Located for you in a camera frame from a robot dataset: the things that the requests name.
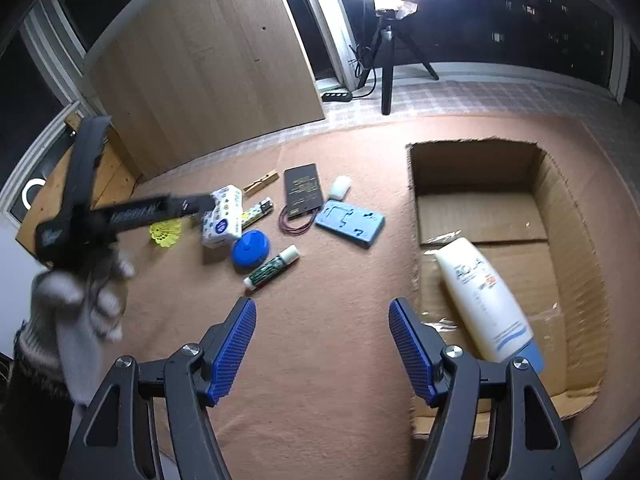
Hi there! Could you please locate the green glue stick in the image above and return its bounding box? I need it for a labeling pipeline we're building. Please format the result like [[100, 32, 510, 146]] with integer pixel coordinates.
[[243, 245, 301, 291]]

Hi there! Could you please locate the person's left forearm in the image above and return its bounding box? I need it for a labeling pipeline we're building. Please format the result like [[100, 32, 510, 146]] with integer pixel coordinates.
[[0, 327, 93, 480]]

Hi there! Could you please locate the checkered cloth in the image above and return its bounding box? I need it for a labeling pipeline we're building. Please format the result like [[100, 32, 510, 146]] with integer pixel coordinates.
[[150, 77, 640, 181]]

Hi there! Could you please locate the person's left hand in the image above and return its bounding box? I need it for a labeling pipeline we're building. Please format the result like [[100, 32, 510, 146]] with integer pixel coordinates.
[[31, 254, 137, 362]]

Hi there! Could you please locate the patterned tissue pack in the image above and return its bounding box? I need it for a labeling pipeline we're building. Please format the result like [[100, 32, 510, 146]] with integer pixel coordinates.
[[201, 185, 245, 248]]

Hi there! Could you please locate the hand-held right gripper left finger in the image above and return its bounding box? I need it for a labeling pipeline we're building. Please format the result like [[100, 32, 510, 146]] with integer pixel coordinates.
[[60, 296, 258, 480]]

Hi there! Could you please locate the black cable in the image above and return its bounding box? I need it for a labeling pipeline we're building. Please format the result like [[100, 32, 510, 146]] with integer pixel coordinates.
[[347, 42, 381, 98]]

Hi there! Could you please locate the blue plastic case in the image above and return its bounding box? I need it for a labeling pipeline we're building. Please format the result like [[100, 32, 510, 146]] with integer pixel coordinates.
[[315, 199, 387, 250]]

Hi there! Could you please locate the wooden plank panel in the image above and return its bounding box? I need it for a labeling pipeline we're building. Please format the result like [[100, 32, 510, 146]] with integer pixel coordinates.
[[15, 112, 143, 246]]

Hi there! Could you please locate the light wooden board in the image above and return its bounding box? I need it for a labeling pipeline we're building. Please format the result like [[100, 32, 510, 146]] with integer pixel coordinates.
[[85, 0, 328, 181]]

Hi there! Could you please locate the black battery with wires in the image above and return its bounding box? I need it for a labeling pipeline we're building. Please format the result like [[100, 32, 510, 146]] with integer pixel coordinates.
[[280, 162, 322, 235]]

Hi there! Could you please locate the wooden clothespin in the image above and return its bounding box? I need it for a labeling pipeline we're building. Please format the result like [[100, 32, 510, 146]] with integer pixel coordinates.
[[242, 170, 280, 197]]

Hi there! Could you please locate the white lotion tube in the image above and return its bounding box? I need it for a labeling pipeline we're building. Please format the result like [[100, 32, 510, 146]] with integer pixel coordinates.
[[432, 237, 546, 373]]

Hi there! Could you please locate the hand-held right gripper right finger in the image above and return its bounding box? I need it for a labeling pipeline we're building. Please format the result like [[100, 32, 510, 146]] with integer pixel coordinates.
[[388, 297, 583, 480]]

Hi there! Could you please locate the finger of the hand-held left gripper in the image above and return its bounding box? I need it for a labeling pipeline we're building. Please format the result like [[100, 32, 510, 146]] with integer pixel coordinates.
[[167, 192, 217, 220]]

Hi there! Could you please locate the cardboard box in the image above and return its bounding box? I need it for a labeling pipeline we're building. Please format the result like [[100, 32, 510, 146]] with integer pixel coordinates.
[[406, 136, 612, 438]]

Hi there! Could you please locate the white window frame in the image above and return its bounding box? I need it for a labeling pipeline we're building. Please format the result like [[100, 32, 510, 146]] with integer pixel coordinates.
[[0, 0, 106, 221], [274, 0, 368, 92]]

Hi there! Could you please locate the small patterned tube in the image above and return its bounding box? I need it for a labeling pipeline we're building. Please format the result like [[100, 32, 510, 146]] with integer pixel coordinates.
[[241, 198, 275, 226]]

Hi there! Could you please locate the black tripod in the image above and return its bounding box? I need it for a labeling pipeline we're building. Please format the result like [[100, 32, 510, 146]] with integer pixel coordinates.
[[357, 7, 440, 116]]

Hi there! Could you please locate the yellow shuttlecock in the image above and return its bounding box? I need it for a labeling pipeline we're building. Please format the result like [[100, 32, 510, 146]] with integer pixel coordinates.
[[149, 219, 185, 250]]

